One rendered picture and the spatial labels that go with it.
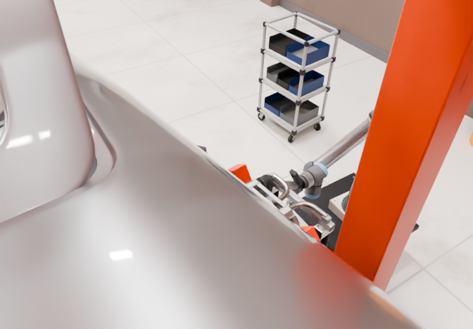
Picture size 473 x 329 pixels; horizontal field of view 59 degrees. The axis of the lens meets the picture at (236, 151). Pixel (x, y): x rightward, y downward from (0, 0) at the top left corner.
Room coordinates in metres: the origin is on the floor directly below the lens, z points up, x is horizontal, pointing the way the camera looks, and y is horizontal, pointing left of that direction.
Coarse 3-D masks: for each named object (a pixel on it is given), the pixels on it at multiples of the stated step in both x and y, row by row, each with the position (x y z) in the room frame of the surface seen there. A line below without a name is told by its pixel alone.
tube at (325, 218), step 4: (292, 204) 1.28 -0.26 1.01; (296, 204) 1.28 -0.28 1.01; (300, 204) 1.28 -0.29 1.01; (304, 204) 1.28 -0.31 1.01; (308, 204) 1.28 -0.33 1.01; (312, 204) 1.28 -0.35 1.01; (292, 208) 1.26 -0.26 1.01; (296, 208) 1.27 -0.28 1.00; (312, 208) 1.27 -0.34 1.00; (316, 208) 1.26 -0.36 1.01; (316, 212) 1.25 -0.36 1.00; (320, 212) 1.24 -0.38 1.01; (324, 212) 1.24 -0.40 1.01; (324, 216) 1.22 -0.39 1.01; (328, 216) 1.22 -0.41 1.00; (324, 220) 1.21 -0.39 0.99; (328, 220) 1.20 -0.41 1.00
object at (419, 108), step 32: (416, 0) 0.86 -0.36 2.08; (448, 0) 0.81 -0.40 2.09; (416, 32) 0.84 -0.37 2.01; (448, 32) 0.79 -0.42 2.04; (416, 64) 0.83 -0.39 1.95; (448, 64) 0.78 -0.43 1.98; (384, 96) 0.86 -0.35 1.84; (416, 96) 0.81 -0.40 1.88; (448, 96) 0.76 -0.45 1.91; (384, 128) 0.84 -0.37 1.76; (416, 128) 0.79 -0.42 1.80; (448, 128) 0.81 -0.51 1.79; (384, 160) 0.83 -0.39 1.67; (416, 160) 0.77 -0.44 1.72; (352, 192) 0.87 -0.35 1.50; (384, 192) 0.80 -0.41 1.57; (416, 192) 0.79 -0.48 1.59; (352, 224) 0.85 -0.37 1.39; (384, 224) 0.78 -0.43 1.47; (352, 256) 0.83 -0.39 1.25; (384, 256) 0.77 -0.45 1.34; (384, 288) 0.85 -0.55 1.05
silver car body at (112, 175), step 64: (0, 0) 0.57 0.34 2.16; (0, 64) 0.51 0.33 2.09; (64, 64) 0.55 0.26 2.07; (0, 128) 1.56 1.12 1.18; (64, 128) 0.48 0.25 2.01; (128, 128) 0.61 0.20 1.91; (0, 192) 0.38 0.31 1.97; (64, 192) 0.41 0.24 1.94; (128, 192) 0.40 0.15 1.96; (192, 192) 0.42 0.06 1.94; (0, 256) 0.28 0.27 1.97; (64, 256) 0.28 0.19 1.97; (128, 256) 0.28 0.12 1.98; (192, 256) 0.29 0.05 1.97; (256, 256) 0.30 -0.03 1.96; (320, 256) 0.34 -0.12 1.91; (0, 320) 0.20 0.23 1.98; (64, 320) 0.20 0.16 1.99; (128, 320) 0.20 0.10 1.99; (192, 320) 0.20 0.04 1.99; (256, 320) 0.21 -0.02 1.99; (320, 320) 0.21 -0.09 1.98; (384, 320) 0.24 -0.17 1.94
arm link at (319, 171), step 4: (316, 164) 1.74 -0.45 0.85; (320, 164) 1.74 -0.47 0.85; (308, 168) 1.71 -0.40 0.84; (312, 168) 1.70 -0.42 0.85; (316, 168) 1.70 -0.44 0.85; (320, 168) 1.70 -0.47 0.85; (324, 168) 1.71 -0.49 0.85; (312, 172) 1.67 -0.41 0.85; (316, 172) 1.67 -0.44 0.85; (320, 172) 1.68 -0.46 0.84; (324, 172) 1.69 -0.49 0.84; (316, 176) 1.65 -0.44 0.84; (320, 176) 1.67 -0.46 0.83; (324, 176) 1.69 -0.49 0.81; (316, 180) 1.64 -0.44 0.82; (320, 180) 1.67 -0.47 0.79; (316, 184) 1.66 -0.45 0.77; (320, 184) 1.67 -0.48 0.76
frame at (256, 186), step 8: (248, 184) 1.29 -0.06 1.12; (256, 184) 1.29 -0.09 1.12; (256, 192) 1.24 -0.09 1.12; (264, 192) 1.25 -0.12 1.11; (272, 200) 1.21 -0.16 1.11; (280, 200) 1.20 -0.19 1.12; (280, 208) 1.18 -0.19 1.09; (288, 208) 1.16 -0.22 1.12; (288, 216) 1.12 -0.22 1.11; (296, 224) 1.11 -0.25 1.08
